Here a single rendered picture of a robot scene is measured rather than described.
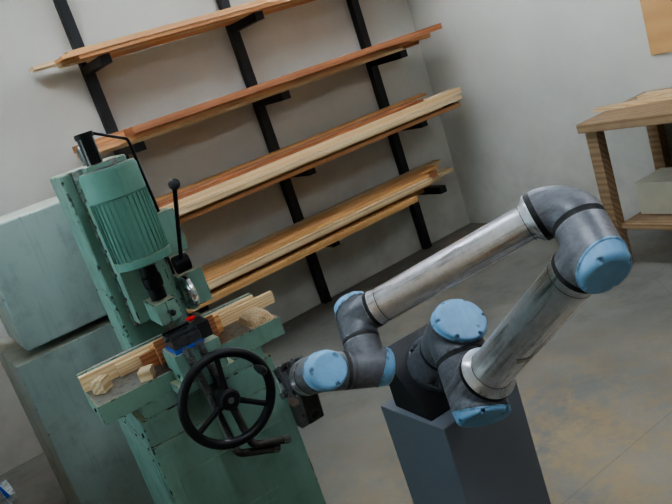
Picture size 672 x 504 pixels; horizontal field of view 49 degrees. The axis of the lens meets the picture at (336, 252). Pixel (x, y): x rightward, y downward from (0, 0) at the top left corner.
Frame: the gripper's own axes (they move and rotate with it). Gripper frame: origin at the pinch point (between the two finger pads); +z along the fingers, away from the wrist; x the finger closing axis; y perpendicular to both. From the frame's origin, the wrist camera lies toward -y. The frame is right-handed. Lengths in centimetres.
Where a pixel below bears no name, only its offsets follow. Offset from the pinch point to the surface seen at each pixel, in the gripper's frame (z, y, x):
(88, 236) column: 45, 71, 22
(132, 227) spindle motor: 21, 62, 13
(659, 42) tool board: 89, 65, -308
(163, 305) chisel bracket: 33, 39, 13
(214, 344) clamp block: 17.5, 21.0, 7.8
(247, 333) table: 28.3, 20.0, -5.3
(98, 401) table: 31, 22, 42
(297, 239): 234, 68, -118
